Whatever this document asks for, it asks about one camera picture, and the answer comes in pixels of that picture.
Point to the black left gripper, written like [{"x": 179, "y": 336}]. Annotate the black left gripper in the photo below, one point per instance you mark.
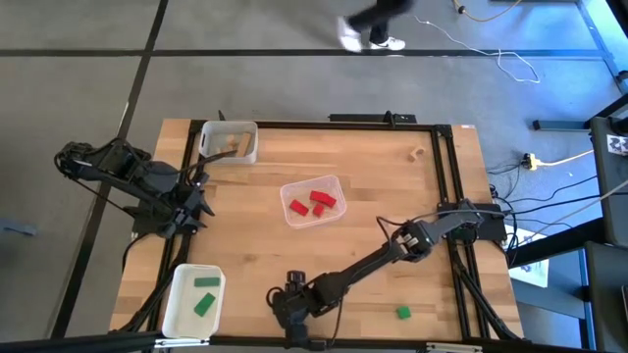
[{"x": 184, "y": 211}]

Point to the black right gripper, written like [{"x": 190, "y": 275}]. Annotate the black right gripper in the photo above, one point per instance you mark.
[{"x": 299, "y": 301}]

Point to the long green block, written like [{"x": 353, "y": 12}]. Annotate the long green block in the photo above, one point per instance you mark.
[
  {"x": 204, "y": 304},
  {"x": 206, "y": 282}
]

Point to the small wooden block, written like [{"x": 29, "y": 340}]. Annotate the small wooden block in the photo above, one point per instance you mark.
[{"x": 230, "y": 142}]

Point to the clear plastic bin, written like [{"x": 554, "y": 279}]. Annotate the clear plastic bin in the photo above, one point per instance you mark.
[{"x": 289, "y": 196}]

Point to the red wedge block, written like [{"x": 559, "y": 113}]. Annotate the red wedge block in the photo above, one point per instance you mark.
[{"x": 298, "y": 207}]

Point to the green cube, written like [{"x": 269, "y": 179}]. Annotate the green cube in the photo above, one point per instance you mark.
[{"x": 403, "y": 313}]

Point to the red cube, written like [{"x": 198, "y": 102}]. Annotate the red cube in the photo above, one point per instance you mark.
[{"x": 318, "y": 211}]

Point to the wooden arch block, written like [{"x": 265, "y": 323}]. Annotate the wooden arch block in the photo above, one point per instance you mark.
[{"x": 412, "y": 157}]

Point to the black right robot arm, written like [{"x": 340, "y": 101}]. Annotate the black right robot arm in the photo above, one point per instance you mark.
[{"x": 368, "y": 267}]

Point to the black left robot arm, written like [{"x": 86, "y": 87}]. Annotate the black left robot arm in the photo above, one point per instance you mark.
[{"x": 122, "y": 164}]

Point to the black gantry beam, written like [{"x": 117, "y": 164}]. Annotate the black gantry beam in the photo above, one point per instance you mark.
[{"x": 255, "y": 341}]

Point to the long white plastic bin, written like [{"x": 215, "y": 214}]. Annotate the long white plastic bin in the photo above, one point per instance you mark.
[{"x": 181, "y": 314}]

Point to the white paper sheet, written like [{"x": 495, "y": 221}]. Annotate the white paper sheet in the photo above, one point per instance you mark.
[{"x": 537, "y": 274}]

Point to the person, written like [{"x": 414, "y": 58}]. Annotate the person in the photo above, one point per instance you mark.
[{"x": 380, "y": 15}]

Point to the black diagonal beam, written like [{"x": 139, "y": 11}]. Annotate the black diagonal beam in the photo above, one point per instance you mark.
[{"x": 564, "y": 240}]

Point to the white power strip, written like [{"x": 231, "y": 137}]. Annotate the white power strip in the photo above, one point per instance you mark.
[{"x": 530, "y": 161}]

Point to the dark grey box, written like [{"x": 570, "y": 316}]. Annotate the dark grey box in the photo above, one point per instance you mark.
[{"x": 608, "y": 304}]

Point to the black floor bar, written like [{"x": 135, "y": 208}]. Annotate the black floor bar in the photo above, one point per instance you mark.
[{"x": 559, "y": 125}]

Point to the black cabinet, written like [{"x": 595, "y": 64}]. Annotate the black cabinet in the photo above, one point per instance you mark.
[{"x": 613, "y": 206}]

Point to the black and white tag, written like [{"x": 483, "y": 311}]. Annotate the black and white tag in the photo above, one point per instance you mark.
[{"x": 618, "y": 145}]

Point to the small black table camera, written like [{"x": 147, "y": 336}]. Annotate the small black table camera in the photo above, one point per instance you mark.
[{"x": 320, "y": 345}]

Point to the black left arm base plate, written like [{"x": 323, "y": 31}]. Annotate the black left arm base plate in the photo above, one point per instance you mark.
[{"x": 142, "y": 228}]

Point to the silver bracket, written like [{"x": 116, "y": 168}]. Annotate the silver bracket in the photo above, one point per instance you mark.
[
  {"x": 454, "y": 348},
  {"x": 181, "y": 342}
]

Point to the black bar mount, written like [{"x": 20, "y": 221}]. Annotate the black bar mount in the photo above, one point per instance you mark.
[{"x": 363, "y": 118}]

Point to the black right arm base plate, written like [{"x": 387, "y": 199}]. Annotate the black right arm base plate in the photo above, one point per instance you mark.
[{"x": 493, "y": 230}]

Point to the black aluminium table frame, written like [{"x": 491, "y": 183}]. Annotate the black aluminium table frame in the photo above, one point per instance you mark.
[{"x": 422, "y": 127}]

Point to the blue metal desk frame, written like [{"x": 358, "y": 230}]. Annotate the blue metal desk frame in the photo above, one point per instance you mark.
[{"x": 596, "y": 29}]

